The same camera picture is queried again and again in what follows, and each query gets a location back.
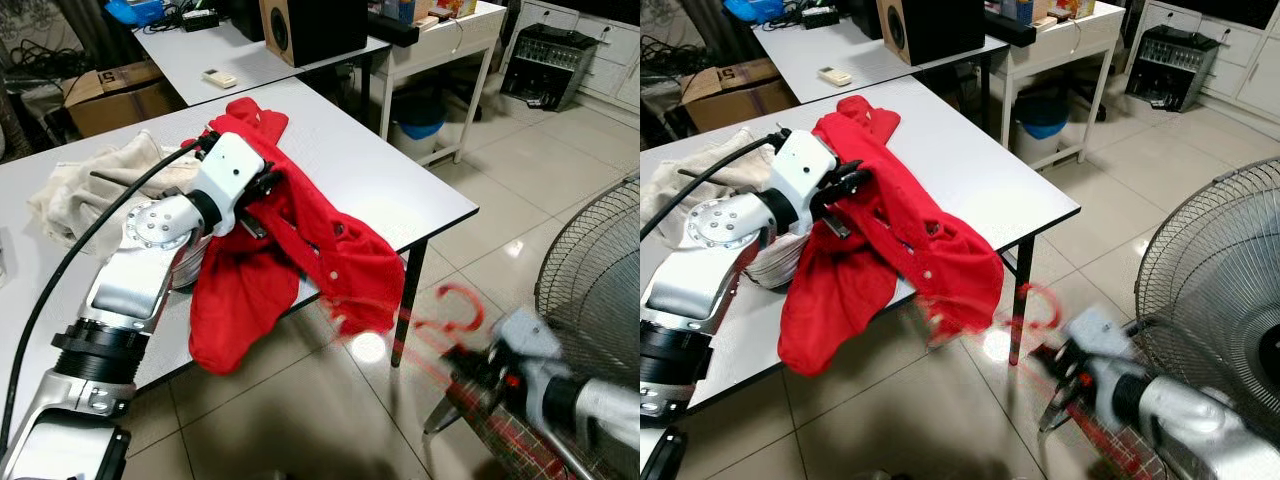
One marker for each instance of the red plastic hanger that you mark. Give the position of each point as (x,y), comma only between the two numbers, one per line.
(1052,305)
(478,310)

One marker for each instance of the black office machine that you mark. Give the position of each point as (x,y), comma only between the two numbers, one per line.
(1170,70)
(550,70)

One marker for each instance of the blue white carton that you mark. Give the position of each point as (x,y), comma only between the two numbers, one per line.
(415,10)
(1024,12)

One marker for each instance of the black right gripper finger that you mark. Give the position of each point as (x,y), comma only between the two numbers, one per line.
(450,412)
(1058,410)

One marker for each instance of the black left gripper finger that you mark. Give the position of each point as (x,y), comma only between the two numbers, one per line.
(254,224)
(277,182)
(854,182)
(838,224)

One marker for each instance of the pale grey right wrist camera mount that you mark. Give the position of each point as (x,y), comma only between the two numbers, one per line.
(1095,335)
(525,335)

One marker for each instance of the red jacket white trim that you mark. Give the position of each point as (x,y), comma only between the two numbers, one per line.
(330,250)
(920,250)

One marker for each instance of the white table with speaker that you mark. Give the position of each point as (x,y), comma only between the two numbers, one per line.
(190,55)
(810,50)

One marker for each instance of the white remote control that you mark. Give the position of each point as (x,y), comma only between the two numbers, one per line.
(220,78)
(835,76)

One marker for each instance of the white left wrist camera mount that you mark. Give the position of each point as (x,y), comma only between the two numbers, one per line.
(805,170)
(228,175)

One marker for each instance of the white table black legs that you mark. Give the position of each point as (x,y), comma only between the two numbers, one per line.
(380,170)
(1000,180)

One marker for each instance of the black soundbar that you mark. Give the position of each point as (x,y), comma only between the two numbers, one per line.
(1010,30)
(392,30)

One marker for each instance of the white drawer cabinet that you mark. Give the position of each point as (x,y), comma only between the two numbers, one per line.
(615,50)
(1255,80)

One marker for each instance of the yellow red snack pack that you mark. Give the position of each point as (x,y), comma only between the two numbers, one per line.
(1073,8)
(455,8)

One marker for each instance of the brown cardboard box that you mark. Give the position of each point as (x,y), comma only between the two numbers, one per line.
(120,100)
(740,95)

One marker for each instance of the beige cloth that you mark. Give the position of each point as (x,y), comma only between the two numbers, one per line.
(670,190)
(80,200)

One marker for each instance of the white desk white legs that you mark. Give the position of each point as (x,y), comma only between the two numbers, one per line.
(450,40)
(1070,40)

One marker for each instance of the black power adapter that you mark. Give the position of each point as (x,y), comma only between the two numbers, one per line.
(820,16)
(200,19)

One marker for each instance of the blue plastic bag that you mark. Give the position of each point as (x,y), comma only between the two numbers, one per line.
(135,12)
(755,10)

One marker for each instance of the red checked fabric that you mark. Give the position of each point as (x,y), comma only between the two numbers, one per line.
(520,450)
(1120,455)

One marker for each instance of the metal grille floor fan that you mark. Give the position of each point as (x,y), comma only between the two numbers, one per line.
(590,300)
(1200,260)

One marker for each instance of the black wooden loudspeaker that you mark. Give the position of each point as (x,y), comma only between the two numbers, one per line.
(320,25)
(940,25)

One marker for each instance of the blue waste bin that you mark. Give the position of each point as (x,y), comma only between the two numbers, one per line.
(1040,125)
(420,125)

